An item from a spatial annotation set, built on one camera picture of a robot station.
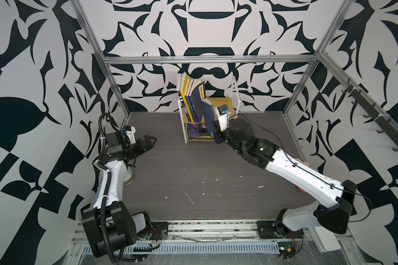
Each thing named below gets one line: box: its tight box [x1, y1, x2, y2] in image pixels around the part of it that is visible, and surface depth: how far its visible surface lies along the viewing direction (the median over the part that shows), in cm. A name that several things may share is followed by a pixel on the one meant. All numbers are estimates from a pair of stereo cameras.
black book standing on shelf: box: [176, 71, 189, 123], surface depth 79 cm
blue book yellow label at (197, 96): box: [190, 81, 206, 123], surface depth 82 cm
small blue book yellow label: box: [189, 96, 200, 124], surface depth 82 cm
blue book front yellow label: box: [185, 96, 197, 123], surface depth 81 cm
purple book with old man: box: [186, 131, 214, 140], surface depth 101 cm
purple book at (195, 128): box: [186, 123, 208, 136], surface depth 101 cm
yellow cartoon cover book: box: [180, 72, 195, 123], surface depth 81 cm
